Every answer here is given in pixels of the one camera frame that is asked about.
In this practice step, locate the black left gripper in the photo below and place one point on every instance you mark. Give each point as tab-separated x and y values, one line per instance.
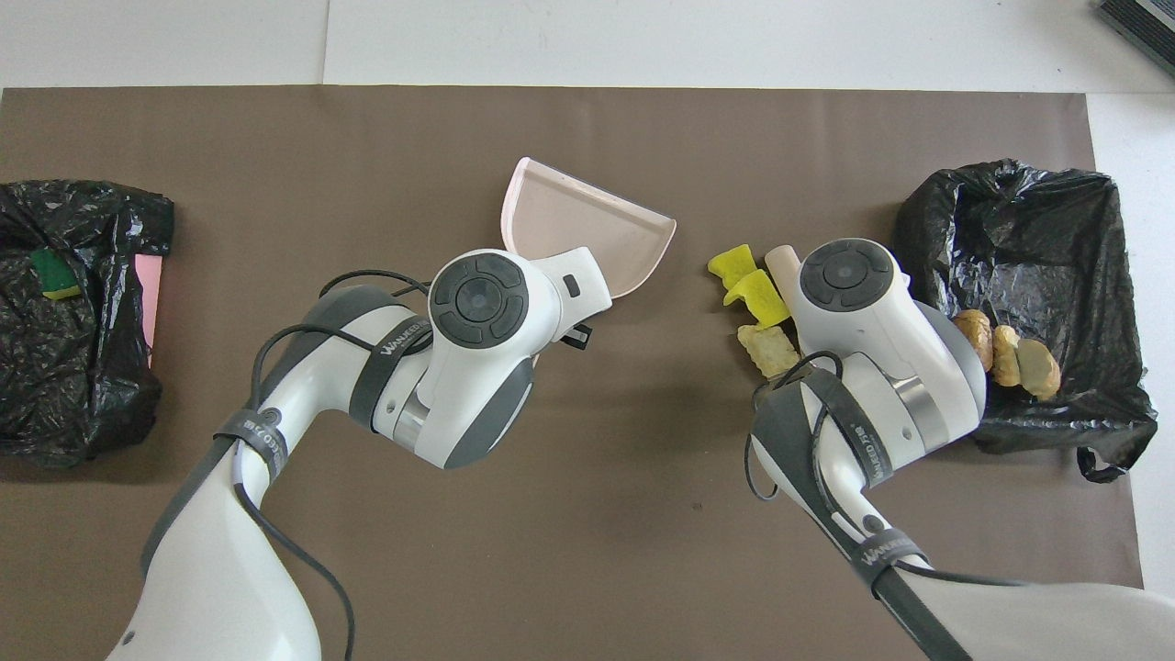
576	336

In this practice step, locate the pale pink plastic dustpan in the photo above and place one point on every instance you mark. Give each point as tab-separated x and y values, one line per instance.
569	220

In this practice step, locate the small yellow sponge piece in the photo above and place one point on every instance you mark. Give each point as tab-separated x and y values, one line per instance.
732	263

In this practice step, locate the large yellow sponge piece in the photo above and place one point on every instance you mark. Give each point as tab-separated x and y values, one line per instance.
762	298

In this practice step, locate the pale beige sponge piece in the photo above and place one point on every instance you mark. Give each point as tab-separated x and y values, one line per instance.
766	351

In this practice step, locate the brown bread roll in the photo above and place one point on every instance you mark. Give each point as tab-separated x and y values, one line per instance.
978	335

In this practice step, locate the striped toy croissant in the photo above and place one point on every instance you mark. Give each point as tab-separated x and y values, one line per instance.
1039	369
1006	356

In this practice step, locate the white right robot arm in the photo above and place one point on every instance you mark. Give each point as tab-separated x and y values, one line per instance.
854	275

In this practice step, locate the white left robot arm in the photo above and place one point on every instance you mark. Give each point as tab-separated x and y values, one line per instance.
477	298

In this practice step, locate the pink plastic bin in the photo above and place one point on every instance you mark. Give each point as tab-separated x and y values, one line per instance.
147	294

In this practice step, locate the black trash bag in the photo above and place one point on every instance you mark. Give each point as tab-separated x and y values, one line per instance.
1028	239
110	367

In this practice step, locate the brown paper table mat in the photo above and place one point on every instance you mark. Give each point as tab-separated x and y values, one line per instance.
275	138

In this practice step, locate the green and yellow sponge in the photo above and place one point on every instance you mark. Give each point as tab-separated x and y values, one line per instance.
55	274

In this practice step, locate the dark grey ribbed box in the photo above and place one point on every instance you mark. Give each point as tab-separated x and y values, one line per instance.
1143	23

